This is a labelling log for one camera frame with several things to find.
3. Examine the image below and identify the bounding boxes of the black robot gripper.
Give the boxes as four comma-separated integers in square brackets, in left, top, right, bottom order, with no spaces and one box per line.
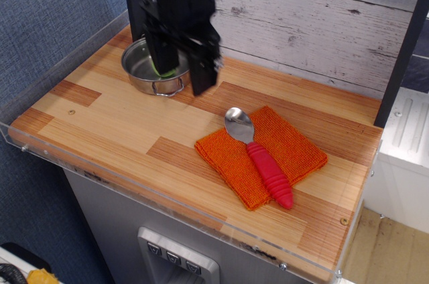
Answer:
[141,0,221,96]

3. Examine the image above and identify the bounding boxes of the green plastic pear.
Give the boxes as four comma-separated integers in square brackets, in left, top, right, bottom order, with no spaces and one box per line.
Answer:
[151,59,177,78]

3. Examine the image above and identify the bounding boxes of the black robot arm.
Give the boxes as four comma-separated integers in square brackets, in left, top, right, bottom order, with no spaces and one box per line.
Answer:
[141,0,221,96]

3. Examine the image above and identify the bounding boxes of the stainless steel pot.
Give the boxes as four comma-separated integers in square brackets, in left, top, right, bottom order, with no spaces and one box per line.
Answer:
[121,38,191,97]

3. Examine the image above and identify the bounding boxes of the orange folded cloth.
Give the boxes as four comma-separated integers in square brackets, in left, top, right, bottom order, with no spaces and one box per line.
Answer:
[194,106,328,210]

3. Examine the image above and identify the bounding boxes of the grey toy fridge cabinet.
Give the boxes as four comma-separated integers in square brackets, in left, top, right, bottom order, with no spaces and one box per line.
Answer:
[64,170,307,283]

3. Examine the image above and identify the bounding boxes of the clear acrylic table guard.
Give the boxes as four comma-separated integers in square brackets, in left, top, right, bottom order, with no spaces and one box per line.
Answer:
[1,13,381,283]

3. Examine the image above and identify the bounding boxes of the silver dispenser button panel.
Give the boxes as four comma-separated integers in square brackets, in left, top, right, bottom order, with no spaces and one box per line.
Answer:
[137,226,221,283]

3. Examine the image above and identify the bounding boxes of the white toy sink unit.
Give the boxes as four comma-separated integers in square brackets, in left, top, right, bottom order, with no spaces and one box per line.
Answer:
[363,88,428,232]

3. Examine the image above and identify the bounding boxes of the yellow black object corner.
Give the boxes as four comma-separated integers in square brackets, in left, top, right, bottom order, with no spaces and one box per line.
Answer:
[1,263,60,284]

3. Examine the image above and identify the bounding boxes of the red handled metal spoon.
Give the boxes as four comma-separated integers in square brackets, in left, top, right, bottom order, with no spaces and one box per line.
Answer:
[225,107,294,209]

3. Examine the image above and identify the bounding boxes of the black right frame post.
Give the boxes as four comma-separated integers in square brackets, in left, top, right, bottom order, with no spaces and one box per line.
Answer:
[374,0,428,128]

